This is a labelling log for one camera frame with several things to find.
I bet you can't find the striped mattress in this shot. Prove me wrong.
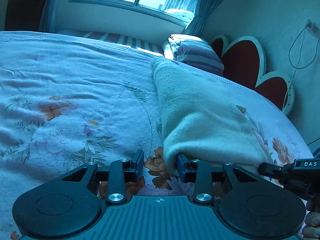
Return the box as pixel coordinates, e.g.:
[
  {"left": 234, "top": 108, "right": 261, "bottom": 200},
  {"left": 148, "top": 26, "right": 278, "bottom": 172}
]
[{"left": 56, "top": 29, "right": 165, "bottom": 57}]

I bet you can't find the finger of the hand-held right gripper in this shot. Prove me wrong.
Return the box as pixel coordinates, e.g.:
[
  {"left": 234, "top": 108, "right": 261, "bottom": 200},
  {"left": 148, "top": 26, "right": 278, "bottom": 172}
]
[{"left": 257, "top": 162, "right": 296, "bottom": 181}]

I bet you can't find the light towel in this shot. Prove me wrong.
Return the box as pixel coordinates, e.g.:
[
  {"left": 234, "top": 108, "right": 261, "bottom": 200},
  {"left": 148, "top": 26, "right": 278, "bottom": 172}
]
[{"left": 150, "top": 55, "right": 270, "bottom": 178}]

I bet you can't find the white bundled bedding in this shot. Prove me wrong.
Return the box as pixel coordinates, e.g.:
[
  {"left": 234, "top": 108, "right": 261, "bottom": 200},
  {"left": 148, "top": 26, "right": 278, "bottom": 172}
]
[{"left": 164, "top": 8, "right": 196, "bottom": 21}]

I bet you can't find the person's right hand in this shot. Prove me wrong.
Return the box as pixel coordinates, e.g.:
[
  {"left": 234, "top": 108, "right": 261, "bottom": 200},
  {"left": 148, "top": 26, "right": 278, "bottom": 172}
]
[{"left": 302, "top": 197, "right": 320, "bottom": 238}]

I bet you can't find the red scalloped headboard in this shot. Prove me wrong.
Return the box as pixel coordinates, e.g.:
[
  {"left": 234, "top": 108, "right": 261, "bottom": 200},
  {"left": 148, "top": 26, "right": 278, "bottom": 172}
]
[{"left": 210, "top": 35, "right": 296, "bottom": 117}]

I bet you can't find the wall socket with charger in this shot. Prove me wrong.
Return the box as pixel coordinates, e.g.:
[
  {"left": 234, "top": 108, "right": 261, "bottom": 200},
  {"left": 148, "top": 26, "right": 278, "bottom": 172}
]
[{"left": 305, "top": 19, "right": 319, "bottom": 34}]

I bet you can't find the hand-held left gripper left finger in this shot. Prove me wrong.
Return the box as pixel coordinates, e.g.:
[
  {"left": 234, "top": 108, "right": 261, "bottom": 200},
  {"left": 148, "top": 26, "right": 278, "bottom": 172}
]
[{"left": 61, "top": 150, "right": 145, "bottom": 205}]

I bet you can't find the striped pillow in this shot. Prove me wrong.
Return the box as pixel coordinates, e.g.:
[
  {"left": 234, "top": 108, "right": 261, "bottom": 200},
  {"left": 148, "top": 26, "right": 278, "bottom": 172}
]
[{"left": 162, "top": 34, "right": 225, "bottom": 77}]

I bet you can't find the floral bed sheet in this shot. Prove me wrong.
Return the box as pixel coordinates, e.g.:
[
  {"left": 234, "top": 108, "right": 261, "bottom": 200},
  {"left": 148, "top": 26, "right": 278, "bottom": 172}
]
[{"left": 0, "top": 31, "right": 316, "bottom": 240}]

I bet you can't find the blue window curtain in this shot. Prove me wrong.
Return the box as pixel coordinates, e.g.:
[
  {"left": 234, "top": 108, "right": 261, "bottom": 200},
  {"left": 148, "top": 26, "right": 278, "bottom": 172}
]
[
  {"left": 162, "top": 0, "right": 236, "bottom": 37},
  {"left": 39, "top": 0, "right": 60, "bottom": 33}
]

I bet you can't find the thin charger cable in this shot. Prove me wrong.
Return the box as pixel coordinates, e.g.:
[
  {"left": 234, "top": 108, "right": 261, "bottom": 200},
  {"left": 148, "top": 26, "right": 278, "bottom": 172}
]
[{"left": 282, "top": 22, "right": 318, "bottom": 105}]

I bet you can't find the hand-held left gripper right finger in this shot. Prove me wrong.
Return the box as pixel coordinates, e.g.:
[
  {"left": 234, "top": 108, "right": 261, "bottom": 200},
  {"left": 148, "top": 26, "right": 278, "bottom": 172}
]
[{"left": 177, "top": 154, "right": 260, "bottom": 204}]

